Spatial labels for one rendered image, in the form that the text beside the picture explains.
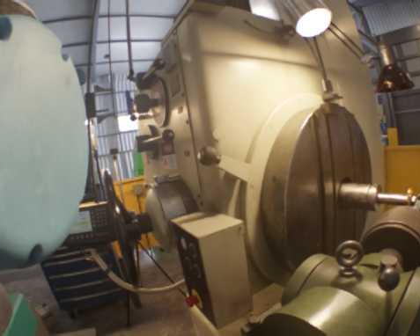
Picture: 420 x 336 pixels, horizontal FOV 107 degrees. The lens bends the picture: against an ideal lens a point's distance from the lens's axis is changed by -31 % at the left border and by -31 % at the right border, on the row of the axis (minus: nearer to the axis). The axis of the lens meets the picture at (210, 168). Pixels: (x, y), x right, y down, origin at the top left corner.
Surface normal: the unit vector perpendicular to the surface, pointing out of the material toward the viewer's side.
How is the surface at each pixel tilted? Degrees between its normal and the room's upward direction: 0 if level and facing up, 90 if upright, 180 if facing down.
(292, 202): 90
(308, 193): 90
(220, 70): 90
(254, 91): 90
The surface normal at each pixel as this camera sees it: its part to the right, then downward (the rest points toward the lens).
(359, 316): 0.09, -0.86
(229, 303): 0.48, 0.01
